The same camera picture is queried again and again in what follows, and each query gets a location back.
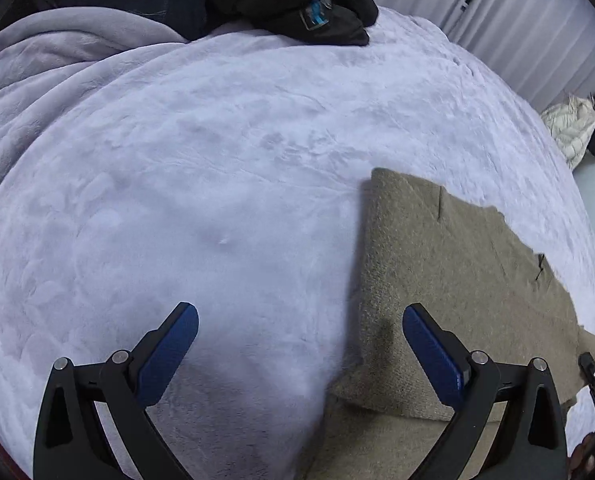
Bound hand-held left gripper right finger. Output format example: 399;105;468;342
401;303;568;480

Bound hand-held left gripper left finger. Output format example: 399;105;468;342
32;302;200;480

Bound beige knit sweater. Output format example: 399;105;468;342
305;167;595;480

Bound person's right hand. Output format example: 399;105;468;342
567;430;595;478

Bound lavender fleece blanket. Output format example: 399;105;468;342
0;6;595;480

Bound white puffer jacket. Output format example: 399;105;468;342
541;94;595;171

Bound white pleated curtain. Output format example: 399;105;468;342
345;0;595;113

